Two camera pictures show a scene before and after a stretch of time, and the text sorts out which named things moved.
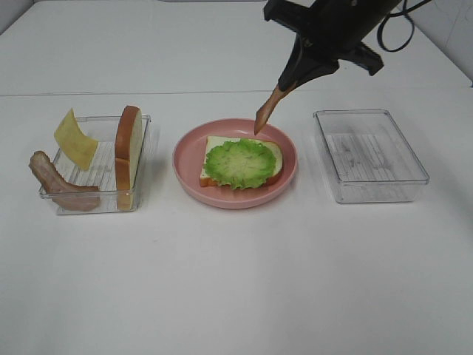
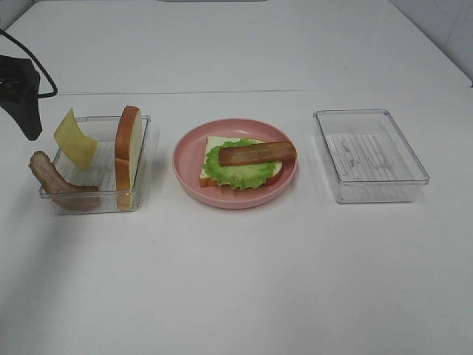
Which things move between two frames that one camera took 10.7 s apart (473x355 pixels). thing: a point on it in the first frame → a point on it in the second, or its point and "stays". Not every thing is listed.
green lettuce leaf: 240,164 stays
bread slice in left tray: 128,144 stays
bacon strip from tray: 266,109 → 256,153
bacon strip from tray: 80,197 stays
